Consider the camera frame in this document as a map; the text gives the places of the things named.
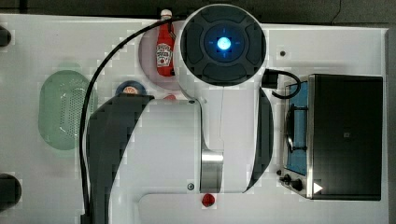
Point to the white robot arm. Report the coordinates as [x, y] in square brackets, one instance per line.
[217, 139]

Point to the red strawberry toy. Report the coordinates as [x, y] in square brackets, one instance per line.
[170, 97]

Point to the blue small bowl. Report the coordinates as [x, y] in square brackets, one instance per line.
[136, 84]

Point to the orange slice toy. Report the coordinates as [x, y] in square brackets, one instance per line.
[130, 90]

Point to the red ketchup bottle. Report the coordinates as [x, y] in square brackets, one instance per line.
[164, 50]

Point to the pink round plate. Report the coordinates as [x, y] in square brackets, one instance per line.
[147, 60]

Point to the small red toy fruit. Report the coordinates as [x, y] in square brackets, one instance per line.
[208, 200]

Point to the green perforated colander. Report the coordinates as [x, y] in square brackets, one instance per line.
[61, 99]

